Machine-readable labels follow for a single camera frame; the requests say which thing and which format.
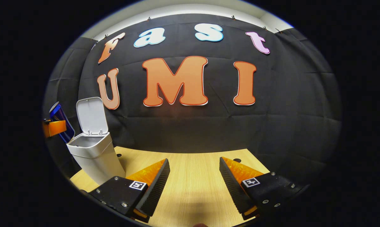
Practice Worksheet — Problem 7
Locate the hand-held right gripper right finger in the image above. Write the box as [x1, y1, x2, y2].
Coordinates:
[219, 156, 311, 221]

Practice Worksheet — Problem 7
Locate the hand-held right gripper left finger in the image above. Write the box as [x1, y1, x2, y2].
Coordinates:
[88, 158, 171, 224]

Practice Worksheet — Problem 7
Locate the blue pop can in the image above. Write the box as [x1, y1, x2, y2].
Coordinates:
[49, 102, 75, 144]

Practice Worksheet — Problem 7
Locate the white desktop garbage bin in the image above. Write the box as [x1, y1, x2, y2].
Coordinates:
[66, 97, 126, 186]

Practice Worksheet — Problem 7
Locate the wooden desktop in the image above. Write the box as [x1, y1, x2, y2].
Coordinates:
[69, 146, 271, 227]

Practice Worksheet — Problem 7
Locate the black backdrop cloth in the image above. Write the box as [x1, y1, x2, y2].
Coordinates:
[43, 13, 342, 189]

